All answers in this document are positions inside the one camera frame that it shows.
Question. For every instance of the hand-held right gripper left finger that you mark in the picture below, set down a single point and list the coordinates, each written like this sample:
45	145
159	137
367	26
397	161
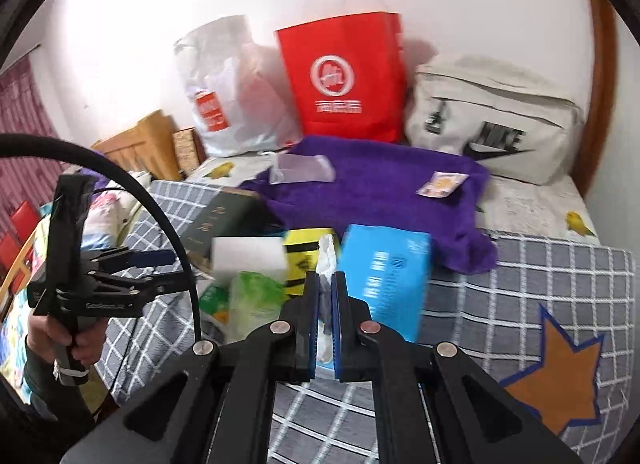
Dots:
312	329

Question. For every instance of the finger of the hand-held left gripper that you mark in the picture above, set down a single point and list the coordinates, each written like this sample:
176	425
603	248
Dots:
150	288
150	258

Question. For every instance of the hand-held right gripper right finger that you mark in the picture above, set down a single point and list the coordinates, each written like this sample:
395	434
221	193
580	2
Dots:
341	329

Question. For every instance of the green tissue pack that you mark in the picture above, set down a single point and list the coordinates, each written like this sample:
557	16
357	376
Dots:
255	299

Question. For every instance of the white tissue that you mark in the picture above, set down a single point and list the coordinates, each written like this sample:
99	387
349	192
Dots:
326	264

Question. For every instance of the dark green box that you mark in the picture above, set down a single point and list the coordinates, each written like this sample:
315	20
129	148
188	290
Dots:
220	219

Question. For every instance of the person's left hand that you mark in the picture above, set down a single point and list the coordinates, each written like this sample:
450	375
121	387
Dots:
47	339

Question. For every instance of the floral quilt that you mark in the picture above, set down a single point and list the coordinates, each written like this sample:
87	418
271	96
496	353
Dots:
110	214

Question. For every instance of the light blue tissue box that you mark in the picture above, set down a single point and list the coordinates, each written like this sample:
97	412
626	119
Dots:
385	274

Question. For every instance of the yellow black device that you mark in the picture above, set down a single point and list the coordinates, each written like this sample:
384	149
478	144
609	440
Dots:
302	254

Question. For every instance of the wooden headboard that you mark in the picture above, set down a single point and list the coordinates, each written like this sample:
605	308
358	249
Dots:
140	144

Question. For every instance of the brown patterned box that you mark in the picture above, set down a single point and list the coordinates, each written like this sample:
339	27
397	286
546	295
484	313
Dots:
186	149

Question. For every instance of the purple towel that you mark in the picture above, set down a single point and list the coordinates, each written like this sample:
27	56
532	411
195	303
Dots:
380	184

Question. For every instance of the maroon curtain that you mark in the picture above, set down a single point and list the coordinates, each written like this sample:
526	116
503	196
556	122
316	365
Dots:
25	109

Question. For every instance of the clear plastic packet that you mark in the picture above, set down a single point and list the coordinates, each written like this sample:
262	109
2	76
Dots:
300	169

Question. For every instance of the small yellow printed sachet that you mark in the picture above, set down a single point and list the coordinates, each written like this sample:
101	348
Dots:
441	183

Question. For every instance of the white plastic bag orange label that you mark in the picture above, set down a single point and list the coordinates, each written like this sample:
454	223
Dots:
225	89

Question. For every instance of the grey checked blanket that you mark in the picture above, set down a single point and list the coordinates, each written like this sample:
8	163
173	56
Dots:
550	294

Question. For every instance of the bird print bed sheet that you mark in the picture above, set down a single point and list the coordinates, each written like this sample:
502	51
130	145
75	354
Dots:
530	209

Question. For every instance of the red paper bag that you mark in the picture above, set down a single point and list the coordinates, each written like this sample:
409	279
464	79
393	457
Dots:
345	74

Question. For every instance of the light grey duffel bag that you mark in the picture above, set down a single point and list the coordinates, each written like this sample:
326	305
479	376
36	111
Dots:
480	109

